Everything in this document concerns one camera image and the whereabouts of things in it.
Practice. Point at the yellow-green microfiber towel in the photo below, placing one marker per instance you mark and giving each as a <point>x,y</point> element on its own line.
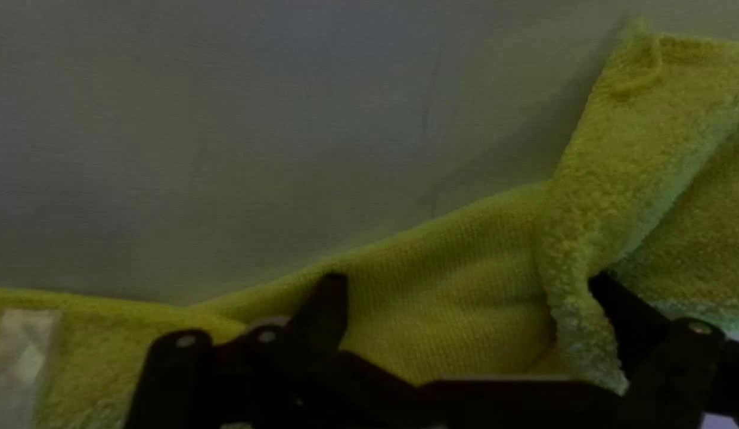
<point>644,192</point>

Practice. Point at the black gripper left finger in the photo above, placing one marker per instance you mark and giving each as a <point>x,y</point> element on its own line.
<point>277,376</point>

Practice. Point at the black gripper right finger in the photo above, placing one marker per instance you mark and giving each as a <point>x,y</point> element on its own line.
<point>678,370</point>

